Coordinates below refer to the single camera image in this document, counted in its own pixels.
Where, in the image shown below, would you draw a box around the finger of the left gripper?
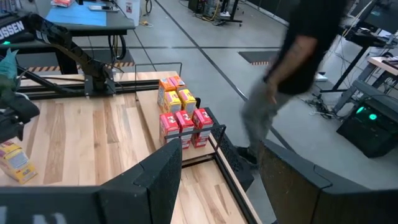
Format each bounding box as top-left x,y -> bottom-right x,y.
0,123 -> 24,144

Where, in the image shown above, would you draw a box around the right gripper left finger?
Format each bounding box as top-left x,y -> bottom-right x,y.
99,138 -> 183,224

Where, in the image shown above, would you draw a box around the black computer tower green lights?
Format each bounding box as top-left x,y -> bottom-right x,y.
335,95 -> 398,159

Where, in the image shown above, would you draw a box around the red Froot Loops cereal box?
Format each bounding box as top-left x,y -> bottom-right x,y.
174,110 -> 195,150
192,108 -> 215,149
159,112 -> 181,147

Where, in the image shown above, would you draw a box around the white bin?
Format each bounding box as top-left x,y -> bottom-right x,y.
116,0 -> 141,27

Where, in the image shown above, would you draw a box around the black desk leg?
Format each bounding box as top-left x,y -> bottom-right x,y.
55,32 -> 78,75

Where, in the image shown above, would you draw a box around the yellow Corn Pops cereal box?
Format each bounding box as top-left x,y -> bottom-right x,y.
177,88 -> 198,118
0,139 -> 38,185
163,90 -> 183,114

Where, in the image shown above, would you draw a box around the grey desk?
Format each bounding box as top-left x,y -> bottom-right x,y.
0,0 -> 136,50

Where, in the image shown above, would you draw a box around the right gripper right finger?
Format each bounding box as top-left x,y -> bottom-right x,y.
256,139 -> 371,224

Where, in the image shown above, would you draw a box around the person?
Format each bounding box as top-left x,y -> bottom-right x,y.
236,0 -> 355,170

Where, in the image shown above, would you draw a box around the black monitor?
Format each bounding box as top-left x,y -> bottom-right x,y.
354,0 -> 398,34

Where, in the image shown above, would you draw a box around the wooden side table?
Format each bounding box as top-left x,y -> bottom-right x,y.
368,55 -> 398,77

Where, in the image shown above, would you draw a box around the black hazard-striped floor mat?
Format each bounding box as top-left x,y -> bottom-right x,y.
238,49 -> 280,66
24,49 -> 135,72

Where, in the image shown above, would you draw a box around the black equipment rack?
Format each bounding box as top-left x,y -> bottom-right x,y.
188,0 -> 243,26

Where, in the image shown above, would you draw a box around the person's forearm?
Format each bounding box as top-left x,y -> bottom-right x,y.
266,35 -> 318,86

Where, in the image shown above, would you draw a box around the green cloth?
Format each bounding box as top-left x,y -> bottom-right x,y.
0,48 -> 21,94

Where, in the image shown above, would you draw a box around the person's hand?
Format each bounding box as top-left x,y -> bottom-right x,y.
264,79 -> 280,105

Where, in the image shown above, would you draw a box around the blue desk mat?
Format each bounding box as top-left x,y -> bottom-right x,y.
45,1 -> 107,27

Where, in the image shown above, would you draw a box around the black perforated shelf back panel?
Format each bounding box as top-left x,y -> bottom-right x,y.
198,98 -> 255,192

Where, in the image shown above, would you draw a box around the black standing desk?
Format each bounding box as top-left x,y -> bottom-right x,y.
320,26 -> 398,94

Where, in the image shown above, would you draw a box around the black metal shelf end bracket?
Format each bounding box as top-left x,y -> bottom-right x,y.
164,123 -> 227,153
134,61 -> 183,101

